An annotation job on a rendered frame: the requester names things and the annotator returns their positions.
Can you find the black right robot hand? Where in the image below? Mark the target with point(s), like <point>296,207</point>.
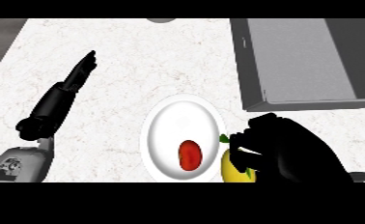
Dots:
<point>290,152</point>

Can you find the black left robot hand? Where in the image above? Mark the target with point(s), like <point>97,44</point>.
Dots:
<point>57,104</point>

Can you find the yellow lemon with green leaves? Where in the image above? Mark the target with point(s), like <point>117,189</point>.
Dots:
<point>232,170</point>

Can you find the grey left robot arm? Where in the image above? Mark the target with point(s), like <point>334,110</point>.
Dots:
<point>24,163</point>

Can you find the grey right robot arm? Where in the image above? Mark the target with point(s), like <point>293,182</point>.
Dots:
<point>358,176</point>

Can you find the white oval plate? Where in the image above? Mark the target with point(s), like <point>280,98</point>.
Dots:
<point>182,137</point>

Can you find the grey open box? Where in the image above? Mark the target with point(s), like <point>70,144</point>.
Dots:
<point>299,63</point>

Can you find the red tomato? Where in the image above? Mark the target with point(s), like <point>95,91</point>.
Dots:
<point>190,155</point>

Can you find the grey round object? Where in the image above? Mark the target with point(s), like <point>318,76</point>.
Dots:
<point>162,20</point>

